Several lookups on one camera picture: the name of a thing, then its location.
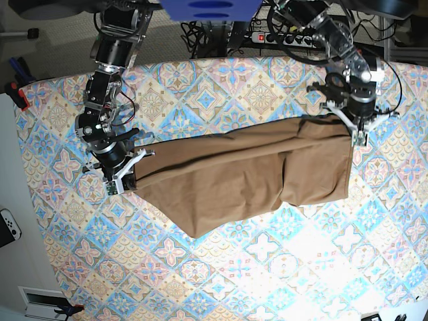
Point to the patterned tile tablecloth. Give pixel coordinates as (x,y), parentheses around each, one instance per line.
(122,259)

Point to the brown t-shirt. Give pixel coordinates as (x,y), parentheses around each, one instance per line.
(202,182)

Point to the white power strip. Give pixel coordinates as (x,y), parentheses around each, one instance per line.
(289,39)

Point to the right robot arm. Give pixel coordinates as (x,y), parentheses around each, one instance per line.
(121,29)

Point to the blue handled clamp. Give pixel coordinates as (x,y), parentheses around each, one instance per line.
(23,74)

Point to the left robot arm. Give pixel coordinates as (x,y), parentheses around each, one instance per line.
(353,80)

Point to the red black table clamp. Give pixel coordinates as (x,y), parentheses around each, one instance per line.
(17,95)

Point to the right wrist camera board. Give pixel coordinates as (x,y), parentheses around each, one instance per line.
(113,188)

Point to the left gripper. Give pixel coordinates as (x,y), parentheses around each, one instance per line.
(359,116)

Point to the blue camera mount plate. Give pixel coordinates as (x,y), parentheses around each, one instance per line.
(211,10)

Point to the white game controller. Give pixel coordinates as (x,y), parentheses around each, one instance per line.
(8,221)

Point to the white wall vent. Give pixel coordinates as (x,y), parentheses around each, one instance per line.
(41,304)

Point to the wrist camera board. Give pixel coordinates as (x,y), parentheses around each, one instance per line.
(113,188)
(359,138)

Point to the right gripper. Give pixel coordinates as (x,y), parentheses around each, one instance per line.
(118,165)

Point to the orange black bottom clamp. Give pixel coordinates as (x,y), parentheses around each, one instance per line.
(68,310)

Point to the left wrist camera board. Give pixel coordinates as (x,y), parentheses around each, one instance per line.
(359,138)

